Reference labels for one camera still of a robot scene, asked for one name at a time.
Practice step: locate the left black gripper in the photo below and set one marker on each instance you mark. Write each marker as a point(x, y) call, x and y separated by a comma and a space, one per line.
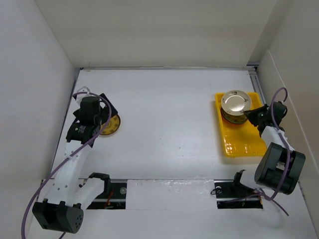
point(105, 111)

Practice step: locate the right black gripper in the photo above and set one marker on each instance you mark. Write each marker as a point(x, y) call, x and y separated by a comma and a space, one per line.
point(250, 114)

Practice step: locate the cream plate with calligraphy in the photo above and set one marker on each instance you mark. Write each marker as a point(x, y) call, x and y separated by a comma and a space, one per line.
point(236, 102)

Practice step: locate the yellow patterned plate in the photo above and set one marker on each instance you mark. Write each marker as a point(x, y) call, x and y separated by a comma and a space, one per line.
point(234, 119)
point(112, 126)

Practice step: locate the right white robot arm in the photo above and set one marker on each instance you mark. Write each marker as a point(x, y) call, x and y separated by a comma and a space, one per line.
point(281, 165)

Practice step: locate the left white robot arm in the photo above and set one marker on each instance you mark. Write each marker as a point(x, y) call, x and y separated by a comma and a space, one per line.
point(62, 209)

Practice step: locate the yellow plastic bin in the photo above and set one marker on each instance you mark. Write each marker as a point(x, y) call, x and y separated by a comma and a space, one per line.
point(238, 140)

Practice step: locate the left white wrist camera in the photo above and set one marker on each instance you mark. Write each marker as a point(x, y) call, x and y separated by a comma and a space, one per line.
point(83, 90)

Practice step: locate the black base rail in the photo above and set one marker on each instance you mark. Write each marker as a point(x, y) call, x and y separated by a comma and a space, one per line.
point(185, 194)

